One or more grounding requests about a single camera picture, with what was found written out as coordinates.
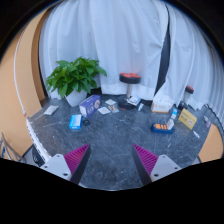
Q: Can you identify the white plant pot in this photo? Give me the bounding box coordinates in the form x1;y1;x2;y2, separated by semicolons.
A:
66;90;87;107

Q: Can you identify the small black round object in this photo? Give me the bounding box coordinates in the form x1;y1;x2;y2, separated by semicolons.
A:
83;119;90;126

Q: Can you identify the yellow card box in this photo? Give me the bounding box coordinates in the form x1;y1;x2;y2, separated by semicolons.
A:
178;109;197;129

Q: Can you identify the white curtain left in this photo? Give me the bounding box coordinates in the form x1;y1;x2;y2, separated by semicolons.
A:
39;0;168;100

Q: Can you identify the purple cardboard box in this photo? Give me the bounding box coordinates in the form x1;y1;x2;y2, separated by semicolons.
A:
79;95;101;118

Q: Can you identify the white plastic packet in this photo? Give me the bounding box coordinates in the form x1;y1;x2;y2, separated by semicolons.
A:
44;105;58;115

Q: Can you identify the white curtain right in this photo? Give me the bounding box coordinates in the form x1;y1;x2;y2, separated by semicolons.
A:
162;5;224;126

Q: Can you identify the white tissue box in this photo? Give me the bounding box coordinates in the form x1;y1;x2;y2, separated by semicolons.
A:
151;91;174;113

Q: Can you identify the white curtain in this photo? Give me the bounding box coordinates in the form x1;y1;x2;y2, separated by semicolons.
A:
39;0;168;100
162;5;224;126

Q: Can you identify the green potted plant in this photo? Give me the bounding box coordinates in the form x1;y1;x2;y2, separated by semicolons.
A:
46;57;107;98

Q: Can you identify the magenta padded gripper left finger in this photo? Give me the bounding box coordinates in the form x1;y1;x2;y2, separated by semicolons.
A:
41;144;91;184

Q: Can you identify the black round stool red top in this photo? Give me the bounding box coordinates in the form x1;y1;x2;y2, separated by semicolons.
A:
118;72;141;110

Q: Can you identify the white cable along wall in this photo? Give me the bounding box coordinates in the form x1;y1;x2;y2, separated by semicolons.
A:
12;26;52;161

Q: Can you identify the white flat card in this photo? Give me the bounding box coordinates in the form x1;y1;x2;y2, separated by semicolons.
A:
98;107;111;115

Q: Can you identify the white charger plug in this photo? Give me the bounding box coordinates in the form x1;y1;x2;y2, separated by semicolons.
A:
166;119;174;130

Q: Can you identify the brown patterned card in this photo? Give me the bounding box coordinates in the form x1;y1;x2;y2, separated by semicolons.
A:
108;105;119;113

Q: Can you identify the white booklet on stool base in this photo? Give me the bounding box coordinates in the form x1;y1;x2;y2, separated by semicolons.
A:
127;96;141;106

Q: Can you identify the white blue small bottle box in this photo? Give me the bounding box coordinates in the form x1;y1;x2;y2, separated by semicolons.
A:
171;107;178;120

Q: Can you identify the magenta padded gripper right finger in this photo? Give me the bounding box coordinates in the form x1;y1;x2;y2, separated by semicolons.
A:
132;144;180;185

